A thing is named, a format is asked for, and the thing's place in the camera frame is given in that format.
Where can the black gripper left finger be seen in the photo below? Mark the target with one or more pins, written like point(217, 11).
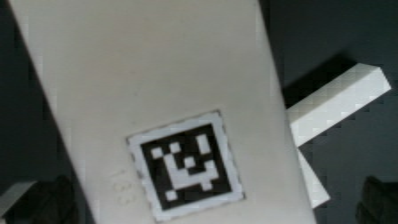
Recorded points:
point(38, 203)

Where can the white obstacle fence front bar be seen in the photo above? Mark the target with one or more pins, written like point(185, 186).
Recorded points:
point(317, 192)

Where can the white obstacle fence right piece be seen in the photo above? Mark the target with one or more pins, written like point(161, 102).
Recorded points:
point(335, 101)

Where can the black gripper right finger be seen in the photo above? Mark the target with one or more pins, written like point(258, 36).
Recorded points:
point(377, 206)

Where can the white cabinet top block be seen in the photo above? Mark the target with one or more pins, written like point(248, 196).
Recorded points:
point(159, 78)

